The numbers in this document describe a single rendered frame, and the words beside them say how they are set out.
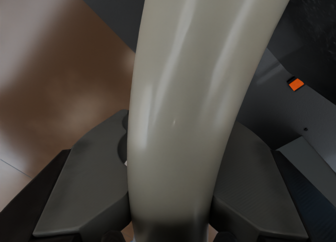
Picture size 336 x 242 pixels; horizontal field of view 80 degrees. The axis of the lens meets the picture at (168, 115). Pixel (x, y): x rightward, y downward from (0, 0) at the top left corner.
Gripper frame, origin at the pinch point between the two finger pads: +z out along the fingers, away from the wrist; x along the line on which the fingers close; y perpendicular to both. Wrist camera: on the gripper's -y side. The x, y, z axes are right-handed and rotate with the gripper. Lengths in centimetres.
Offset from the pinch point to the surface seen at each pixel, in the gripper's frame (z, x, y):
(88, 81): 86, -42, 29
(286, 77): 80, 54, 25
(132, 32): 83, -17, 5
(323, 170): 57, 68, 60
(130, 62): 85, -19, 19
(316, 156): 65, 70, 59
